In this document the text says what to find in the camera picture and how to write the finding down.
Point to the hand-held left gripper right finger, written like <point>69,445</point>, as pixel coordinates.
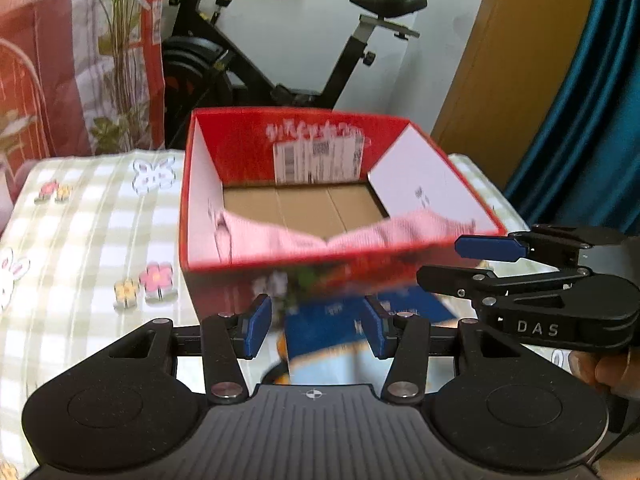
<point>376,330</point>

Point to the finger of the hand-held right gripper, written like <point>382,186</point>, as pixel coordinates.
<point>487,247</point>
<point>450,279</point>

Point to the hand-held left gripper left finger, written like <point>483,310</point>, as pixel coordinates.
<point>257,327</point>

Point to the blue printed packet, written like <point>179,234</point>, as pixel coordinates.
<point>325,330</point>

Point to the red strawberry print cardboard box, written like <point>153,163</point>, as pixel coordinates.
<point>240,125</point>

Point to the person's right hand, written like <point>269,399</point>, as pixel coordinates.
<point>600,370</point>

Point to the blue curtain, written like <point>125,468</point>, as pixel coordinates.
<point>575,135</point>

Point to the wooden door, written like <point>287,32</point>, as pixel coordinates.
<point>500,60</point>

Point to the black exercise bike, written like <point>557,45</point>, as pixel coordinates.
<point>240,67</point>

